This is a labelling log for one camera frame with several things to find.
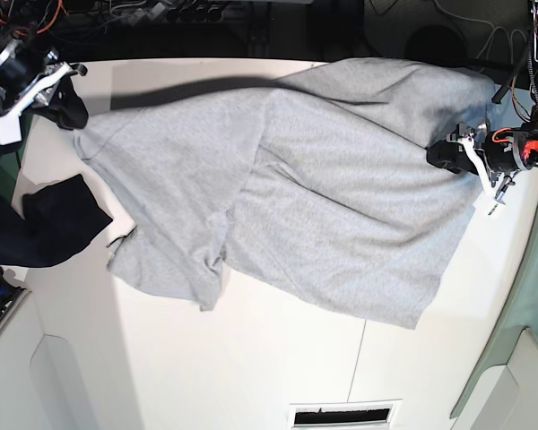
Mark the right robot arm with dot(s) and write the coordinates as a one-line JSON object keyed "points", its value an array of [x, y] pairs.
{"points": [[30, 21]]}

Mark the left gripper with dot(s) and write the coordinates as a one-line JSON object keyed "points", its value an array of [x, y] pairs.
{"points": [[504, 151]]}

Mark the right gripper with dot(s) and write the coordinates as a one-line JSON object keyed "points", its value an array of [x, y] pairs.
{"points": [[32, 79]]}

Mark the black round stool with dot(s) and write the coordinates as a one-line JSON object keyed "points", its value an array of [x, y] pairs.
{"points": [[437, 45]]}

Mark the dark navy cloth pile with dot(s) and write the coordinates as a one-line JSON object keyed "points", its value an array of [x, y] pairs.
{"points": [[56, 223]]}

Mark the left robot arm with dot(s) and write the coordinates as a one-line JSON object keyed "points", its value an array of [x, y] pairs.
{"points": [[522, 83]]}

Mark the grey t-shirt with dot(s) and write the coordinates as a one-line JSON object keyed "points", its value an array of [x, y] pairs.
{"points": [[316, 184]]}

